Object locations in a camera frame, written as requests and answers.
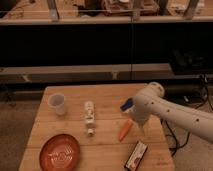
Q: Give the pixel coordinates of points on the orange carrot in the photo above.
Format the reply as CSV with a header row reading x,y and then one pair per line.
x,y
125,129

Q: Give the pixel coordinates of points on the black chocolate bar box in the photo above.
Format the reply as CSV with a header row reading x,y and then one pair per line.
x,y
136,156

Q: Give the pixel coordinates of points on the blue sponge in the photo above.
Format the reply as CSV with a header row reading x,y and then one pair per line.
x,y
126,105

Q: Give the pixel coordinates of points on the orange plate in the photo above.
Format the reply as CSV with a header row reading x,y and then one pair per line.
x,y
60,153

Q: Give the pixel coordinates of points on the white plastic bottle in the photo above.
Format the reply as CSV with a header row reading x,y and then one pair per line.
x,y
89,117

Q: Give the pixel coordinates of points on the wooden table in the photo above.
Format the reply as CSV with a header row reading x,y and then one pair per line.
x,y
103,151

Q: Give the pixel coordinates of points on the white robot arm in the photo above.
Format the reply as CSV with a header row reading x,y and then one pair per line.
x,y
150,101

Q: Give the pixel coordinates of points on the black and grey shelf unit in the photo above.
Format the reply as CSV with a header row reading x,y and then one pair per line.
x,y
105,40

